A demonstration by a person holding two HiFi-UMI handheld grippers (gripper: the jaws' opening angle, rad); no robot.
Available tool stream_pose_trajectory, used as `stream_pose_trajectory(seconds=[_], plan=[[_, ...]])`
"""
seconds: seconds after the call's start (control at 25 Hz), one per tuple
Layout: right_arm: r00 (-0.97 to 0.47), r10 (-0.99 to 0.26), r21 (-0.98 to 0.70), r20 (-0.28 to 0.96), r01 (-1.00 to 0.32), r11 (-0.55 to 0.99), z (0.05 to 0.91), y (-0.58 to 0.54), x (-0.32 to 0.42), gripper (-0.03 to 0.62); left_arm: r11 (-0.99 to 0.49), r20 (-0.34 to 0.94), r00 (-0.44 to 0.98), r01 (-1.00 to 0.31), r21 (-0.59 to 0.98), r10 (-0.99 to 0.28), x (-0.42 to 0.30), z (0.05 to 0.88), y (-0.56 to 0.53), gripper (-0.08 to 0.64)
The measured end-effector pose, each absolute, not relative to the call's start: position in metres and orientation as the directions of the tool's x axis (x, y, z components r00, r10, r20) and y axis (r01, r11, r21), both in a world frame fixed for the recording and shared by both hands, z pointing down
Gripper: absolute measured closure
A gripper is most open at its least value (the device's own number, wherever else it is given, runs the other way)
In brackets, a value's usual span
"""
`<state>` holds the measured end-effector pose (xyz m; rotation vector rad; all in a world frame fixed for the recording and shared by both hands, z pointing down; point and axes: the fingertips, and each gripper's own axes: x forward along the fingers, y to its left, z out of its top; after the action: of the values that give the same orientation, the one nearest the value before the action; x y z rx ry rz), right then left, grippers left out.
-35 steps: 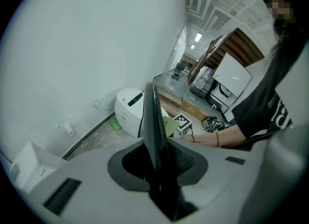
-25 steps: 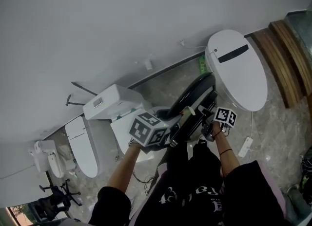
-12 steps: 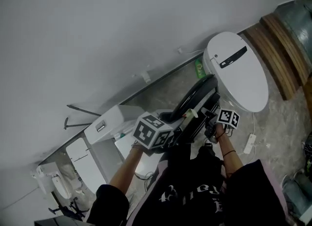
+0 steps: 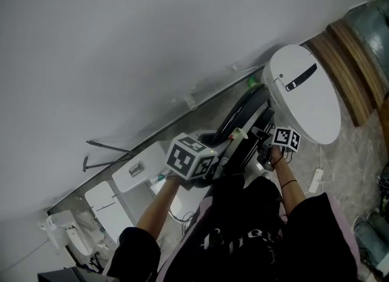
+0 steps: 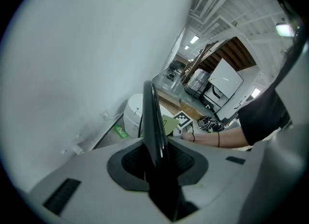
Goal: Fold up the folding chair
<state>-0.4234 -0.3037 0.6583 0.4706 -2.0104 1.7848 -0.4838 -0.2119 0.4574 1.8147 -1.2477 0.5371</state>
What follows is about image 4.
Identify long white smart toilet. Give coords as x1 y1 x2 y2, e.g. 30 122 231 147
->
84 181 136 245

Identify wooden steps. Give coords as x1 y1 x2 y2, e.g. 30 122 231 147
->
305 19 387 128

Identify small white toilet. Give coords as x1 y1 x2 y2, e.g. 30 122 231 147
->
45 209 106 257

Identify wood-edged raised platform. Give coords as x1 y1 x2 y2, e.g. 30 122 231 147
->
343 0 389 94

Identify yellow sticky note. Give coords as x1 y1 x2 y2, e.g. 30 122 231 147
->
229 128 249 142

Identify white power strip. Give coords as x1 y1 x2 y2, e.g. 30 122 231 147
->
308 168 324 193

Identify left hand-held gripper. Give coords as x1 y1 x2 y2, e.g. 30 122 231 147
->
166 131 233 189

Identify black curved bar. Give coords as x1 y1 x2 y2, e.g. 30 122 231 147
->
38 267 120 282

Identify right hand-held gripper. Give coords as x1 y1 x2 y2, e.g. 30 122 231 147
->
250 127 301 172

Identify person's left forearm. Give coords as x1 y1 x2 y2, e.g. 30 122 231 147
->
135 176 184 241

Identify black folding chair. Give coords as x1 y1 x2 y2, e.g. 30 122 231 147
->
212 83 277 184

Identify black broom stick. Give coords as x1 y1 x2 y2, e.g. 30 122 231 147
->
86 140 139 156

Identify person's right forearm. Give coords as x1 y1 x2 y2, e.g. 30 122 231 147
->
270 146 306 218

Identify white toilet with square tank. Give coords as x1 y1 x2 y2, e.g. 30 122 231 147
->
111 140 201 224

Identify oval white toilet black strip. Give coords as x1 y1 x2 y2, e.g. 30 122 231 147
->
263 44 342 145

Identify person's black shirt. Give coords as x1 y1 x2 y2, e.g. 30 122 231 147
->
106 174 362 282

